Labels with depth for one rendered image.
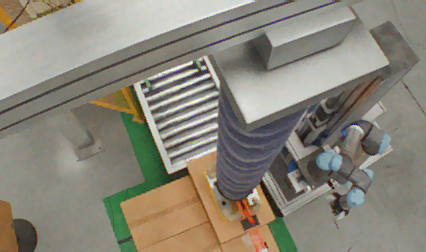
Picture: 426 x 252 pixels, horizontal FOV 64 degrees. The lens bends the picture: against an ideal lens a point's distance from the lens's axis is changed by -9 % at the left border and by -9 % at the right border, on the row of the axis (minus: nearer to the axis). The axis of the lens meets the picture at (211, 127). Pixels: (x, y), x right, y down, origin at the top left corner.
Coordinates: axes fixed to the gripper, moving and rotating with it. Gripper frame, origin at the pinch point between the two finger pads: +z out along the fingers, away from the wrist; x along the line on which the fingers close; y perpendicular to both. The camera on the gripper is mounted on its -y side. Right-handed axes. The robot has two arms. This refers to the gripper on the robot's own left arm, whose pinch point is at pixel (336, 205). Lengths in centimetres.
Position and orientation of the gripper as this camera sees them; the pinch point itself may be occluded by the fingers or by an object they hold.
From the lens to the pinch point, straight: 204.0
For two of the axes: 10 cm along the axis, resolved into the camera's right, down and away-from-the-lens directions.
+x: 4.7, 8.4, -2.9
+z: 0.0, 3.2, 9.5
